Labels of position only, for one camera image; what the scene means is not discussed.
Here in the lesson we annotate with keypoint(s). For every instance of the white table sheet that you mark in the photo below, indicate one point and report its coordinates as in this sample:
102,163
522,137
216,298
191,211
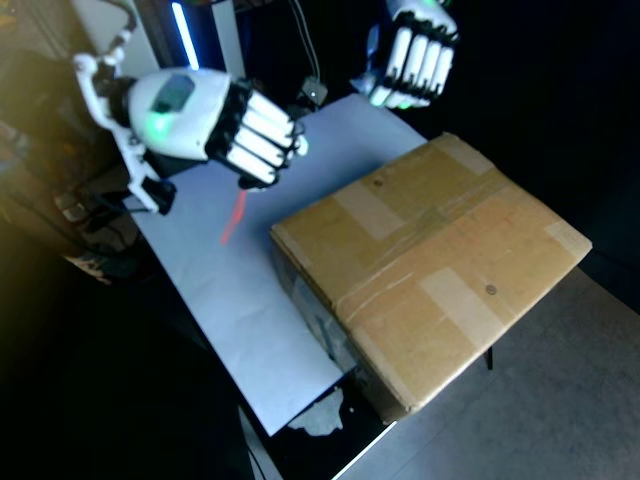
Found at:
240,280

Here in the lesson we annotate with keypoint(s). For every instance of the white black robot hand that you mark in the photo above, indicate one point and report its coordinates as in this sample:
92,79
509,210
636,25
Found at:
420,55
190,115

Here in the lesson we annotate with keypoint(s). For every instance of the brown cardboard box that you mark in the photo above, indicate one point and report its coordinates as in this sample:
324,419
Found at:
430,260

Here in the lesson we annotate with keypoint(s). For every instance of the blue white light strip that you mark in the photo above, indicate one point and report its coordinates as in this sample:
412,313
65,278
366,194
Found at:
185,35

